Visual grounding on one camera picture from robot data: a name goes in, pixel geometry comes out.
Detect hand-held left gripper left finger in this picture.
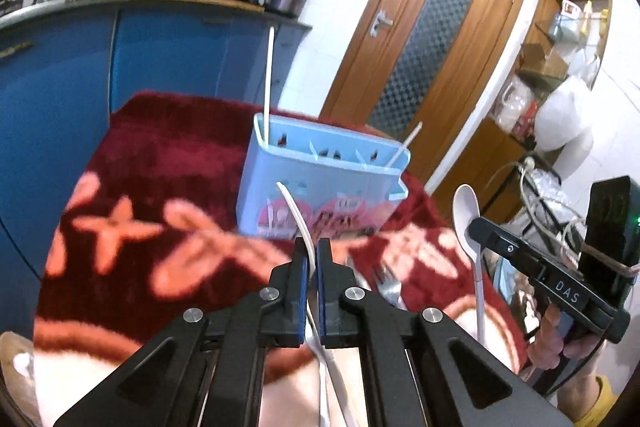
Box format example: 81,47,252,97
52,237,308,427

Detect cardboard box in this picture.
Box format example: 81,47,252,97
520,43,568,80

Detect white plastic fork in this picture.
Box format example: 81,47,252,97
276,180,358,427

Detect wooden door with glass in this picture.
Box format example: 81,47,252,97
320,0,532,188

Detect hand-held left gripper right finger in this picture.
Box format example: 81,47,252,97
316,238,573,427

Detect blue kitchen base cabinets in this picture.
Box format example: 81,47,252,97
0,0,313,333

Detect metal door handle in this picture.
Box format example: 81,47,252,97
369,9,394,38

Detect white cable bundle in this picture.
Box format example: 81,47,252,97
485,157,586,258

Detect white plastic spoon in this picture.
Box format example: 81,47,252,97
452,184,488,345

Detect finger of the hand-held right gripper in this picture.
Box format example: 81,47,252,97
466,216,548,280

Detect light blue utensil holder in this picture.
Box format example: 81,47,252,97
235,113,411,240

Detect red floral blanket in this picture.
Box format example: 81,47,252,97
32,91,531,427

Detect steel fork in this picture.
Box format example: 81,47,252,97
372,263,407,310

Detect white plastic bag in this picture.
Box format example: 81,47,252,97
535,76,596,175

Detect person's right forearm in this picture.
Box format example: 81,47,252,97
555,372,628,427

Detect person's right hand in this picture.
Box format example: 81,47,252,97
527,302,606,370

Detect white chopstick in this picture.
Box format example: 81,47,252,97
263,27,276,142
385,122,424,168

